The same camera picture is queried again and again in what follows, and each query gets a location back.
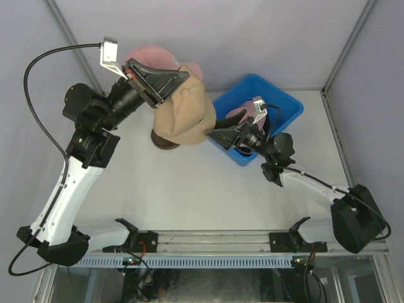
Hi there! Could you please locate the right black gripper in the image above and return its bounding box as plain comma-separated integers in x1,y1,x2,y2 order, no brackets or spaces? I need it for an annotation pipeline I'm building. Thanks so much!
205,110,273,162

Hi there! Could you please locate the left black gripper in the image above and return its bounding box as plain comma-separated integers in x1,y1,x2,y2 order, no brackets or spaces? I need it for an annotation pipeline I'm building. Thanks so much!
98,58,189,132

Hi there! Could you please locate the pink baseball cap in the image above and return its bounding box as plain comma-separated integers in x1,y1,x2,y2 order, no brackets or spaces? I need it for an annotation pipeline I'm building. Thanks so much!
126,44,203,80

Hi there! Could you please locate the beige cap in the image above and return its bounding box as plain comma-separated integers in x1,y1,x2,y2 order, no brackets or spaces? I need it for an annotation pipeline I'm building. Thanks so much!
153,66,217,146

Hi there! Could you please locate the dark round wooden stand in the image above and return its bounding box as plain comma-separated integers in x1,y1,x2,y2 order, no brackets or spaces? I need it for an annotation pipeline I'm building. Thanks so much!
150,129,179,150

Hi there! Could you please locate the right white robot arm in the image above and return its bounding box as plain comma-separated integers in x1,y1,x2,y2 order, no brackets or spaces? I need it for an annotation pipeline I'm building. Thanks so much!
206,113,391,253

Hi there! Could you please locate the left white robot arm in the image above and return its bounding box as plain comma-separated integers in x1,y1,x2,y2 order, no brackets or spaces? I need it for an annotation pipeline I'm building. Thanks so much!
17,59,190,266

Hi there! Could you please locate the dark cap in bin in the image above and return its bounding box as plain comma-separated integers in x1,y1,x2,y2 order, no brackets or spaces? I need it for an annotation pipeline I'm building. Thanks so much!
237,116,271,157

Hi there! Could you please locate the blue plastic bin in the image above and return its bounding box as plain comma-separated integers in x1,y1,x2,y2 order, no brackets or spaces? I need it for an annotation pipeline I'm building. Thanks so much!
209,74,304,172

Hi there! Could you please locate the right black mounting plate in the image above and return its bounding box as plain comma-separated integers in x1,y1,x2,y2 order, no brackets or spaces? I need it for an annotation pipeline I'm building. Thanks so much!
269,232,328,253

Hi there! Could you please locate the black mounting plate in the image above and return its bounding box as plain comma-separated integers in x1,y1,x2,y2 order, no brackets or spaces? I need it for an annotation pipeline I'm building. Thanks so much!
102,231,158,254
269,232,328,253

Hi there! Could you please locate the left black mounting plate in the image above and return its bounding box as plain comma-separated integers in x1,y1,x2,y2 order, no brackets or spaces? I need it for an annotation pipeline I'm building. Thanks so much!
102,231,158,254

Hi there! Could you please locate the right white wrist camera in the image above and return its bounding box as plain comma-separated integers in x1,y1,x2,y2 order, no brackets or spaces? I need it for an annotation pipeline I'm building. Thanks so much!
252,96,268,128

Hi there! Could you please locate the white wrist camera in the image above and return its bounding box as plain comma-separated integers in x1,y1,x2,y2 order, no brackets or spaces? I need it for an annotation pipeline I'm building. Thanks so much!
100,37,126,79
252,96,268,128

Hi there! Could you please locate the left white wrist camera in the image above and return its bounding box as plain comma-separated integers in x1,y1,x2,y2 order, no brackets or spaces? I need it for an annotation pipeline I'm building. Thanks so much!
100,37,126,79

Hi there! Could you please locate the aluminium mounting rail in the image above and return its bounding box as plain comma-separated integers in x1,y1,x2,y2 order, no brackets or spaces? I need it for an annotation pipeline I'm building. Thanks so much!
81,229,389,254

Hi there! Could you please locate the perforated grey cable duct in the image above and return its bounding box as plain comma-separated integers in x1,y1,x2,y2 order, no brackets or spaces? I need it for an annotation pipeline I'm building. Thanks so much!
74,255,293,269

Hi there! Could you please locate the right black camera cable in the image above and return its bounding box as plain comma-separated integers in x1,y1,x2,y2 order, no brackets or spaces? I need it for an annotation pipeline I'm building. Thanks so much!
263,104,392,241

